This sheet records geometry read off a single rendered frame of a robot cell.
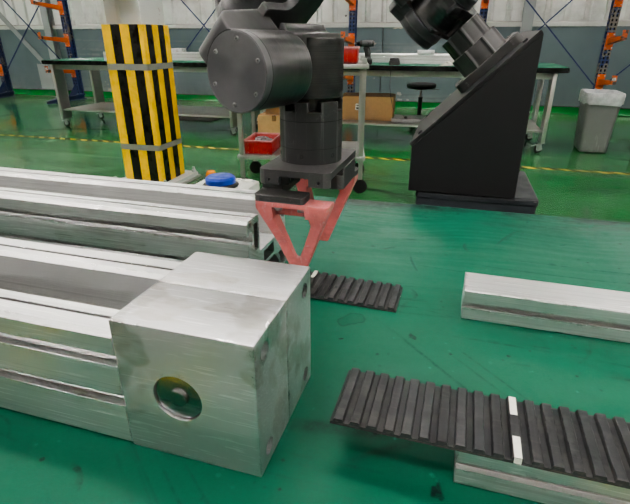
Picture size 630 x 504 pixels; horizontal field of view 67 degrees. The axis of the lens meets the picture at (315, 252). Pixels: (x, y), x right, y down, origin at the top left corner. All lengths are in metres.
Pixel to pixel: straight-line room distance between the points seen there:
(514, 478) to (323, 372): 0.15
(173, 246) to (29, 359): 0.19
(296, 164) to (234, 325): 0.20
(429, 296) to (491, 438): 0.22
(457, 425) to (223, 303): 0.16
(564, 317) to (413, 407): 0.21
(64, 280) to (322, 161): 0.23
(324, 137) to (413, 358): 0.20
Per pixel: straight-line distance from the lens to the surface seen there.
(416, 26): 0.87
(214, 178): 0.64
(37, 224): 0.60
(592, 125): 5.37
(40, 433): 0.39
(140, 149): 3.74
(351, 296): 0.48
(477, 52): 0.87
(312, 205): 0.41
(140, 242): 0.52
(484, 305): 0.47
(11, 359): 0.38
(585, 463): 0.32
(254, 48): 0.36
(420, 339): 0.43
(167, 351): 0.28
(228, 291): 0.31
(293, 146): 0.43
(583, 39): 8.08
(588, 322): 0.49
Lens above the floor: 1.02
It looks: 24 degrees down
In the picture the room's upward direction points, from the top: straight up
